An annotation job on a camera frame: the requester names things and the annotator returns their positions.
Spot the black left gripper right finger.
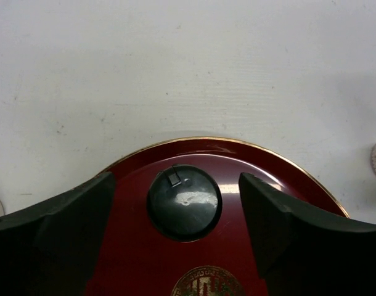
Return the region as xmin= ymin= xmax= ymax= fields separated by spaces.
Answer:
xmin=239 ymin=173 xmax=376 ymax=295

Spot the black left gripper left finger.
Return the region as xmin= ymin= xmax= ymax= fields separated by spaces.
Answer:
xmin=0 ymin=172 xmax=116 ymax=295

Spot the small black-capped spice bottle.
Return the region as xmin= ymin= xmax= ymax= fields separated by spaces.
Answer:
xmin=146 ymin=164 xmax=223 ymax=242

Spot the red round tray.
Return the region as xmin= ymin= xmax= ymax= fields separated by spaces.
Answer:
xmin=84 ymin=137 xmax=347 ymax=295

